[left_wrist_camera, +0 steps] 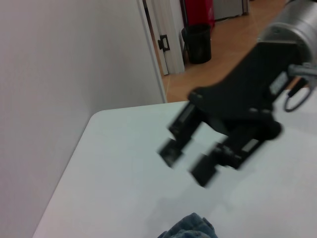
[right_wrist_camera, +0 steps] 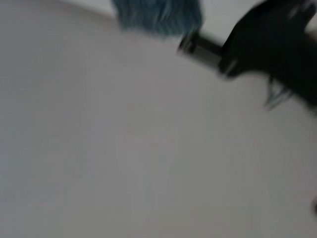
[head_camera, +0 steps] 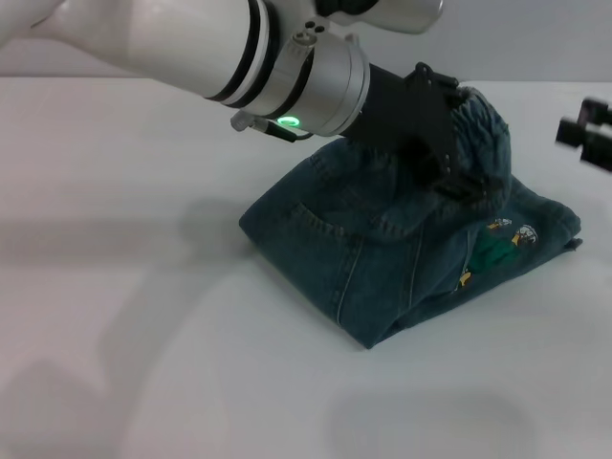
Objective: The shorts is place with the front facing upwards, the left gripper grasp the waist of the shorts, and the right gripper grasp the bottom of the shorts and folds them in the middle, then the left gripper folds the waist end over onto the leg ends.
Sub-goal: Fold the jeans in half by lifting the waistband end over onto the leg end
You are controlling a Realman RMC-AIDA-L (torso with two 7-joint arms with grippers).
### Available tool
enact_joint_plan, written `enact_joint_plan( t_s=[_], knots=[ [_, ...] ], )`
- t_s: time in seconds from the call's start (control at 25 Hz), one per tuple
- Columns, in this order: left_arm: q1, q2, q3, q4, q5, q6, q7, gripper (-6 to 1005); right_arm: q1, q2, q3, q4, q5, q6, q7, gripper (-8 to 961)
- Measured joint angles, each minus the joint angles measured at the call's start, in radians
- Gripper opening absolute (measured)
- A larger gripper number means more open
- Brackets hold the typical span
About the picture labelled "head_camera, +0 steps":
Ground blue denim shorts with print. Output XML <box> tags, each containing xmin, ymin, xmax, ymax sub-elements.
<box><xmin>237</xmin><ymin>84</ymin><xmax>583</xmax><ymax>351</ymax></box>

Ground black cable with metal plug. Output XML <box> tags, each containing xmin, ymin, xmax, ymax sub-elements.
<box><xmin>229</xmin><ymin>112</ymin><xmax>316</xmax><ymax>143</ymax></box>

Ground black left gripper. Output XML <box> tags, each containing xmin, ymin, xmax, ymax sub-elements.
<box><xmin>339</xmin><ymin>60</ymin><xmax>490</xmax><ymax>205</ymax></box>

